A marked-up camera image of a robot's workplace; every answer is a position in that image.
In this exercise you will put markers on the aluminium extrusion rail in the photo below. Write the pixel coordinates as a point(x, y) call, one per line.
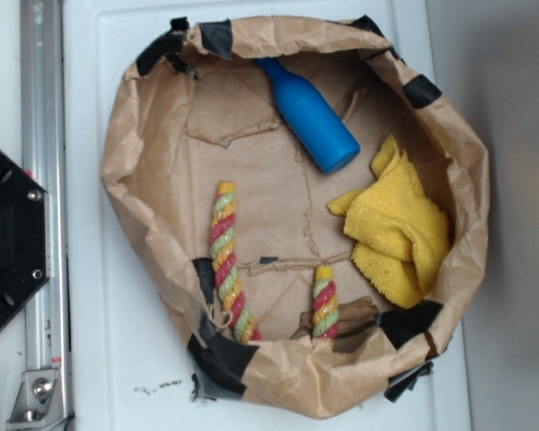
point(47, 316)

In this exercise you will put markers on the brown paper bag bin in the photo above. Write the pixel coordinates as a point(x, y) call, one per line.
point(193, 110)

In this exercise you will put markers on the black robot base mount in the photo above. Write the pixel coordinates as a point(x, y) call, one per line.
point(23, 239)

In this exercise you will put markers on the multicolour twisted rope toy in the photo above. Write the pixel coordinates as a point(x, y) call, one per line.
point(326, 312)

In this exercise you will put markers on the blue plastic bottle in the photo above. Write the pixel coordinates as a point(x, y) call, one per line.
point(311, 118)

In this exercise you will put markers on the metal corner bracket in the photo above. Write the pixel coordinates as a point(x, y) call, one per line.
point(39, 402)

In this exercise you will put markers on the yellow cloth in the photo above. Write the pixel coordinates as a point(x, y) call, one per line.
point(402, 237)

